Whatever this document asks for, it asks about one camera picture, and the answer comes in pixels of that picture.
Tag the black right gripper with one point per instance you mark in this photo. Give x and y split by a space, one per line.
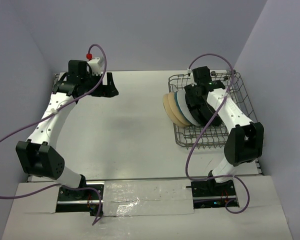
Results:
190 91

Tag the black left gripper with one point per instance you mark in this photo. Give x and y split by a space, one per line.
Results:
109 90

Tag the black rimmed cream plate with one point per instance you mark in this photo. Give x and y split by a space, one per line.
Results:
194 109

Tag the teal scalloped plate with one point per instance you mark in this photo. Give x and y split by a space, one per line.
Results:
179 108

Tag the red and teal floral plate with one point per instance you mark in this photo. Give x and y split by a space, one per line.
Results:
182 102

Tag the cream bird painted plate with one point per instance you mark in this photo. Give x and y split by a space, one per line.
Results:
178 117

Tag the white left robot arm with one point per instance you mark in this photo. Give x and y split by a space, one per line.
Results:
38 155

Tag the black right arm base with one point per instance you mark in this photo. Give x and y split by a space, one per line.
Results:
212 194

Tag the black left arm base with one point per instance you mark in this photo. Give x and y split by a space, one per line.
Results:
69 201

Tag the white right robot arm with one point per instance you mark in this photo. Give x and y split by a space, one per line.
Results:
245 137

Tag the silver tape sheet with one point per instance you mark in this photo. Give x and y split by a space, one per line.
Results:
147 198

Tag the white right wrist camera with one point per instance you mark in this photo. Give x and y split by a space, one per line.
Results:
191 76

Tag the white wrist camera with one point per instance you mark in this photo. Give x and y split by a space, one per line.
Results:
191 76
95 64

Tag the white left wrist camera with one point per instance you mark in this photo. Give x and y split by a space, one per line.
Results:
95 64

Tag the grey wire dish rack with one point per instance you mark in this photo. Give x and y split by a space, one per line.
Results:
215 136

